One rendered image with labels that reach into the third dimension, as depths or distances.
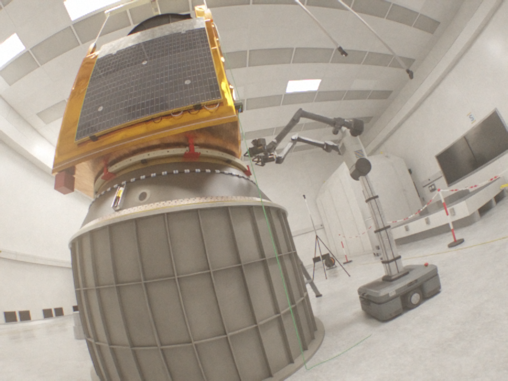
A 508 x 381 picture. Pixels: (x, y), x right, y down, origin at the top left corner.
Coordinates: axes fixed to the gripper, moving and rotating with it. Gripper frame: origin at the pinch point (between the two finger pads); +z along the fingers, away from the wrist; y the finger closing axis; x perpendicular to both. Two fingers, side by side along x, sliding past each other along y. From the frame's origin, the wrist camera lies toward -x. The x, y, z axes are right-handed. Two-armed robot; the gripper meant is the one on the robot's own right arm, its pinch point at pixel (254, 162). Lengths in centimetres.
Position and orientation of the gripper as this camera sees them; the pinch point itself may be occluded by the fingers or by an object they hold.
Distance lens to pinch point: 213.0
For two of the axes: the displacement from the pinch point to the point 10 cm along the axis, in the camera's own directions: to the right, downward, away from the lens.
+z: -9.4, 1.6, 2.9
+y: -3.2, -2.3, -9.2
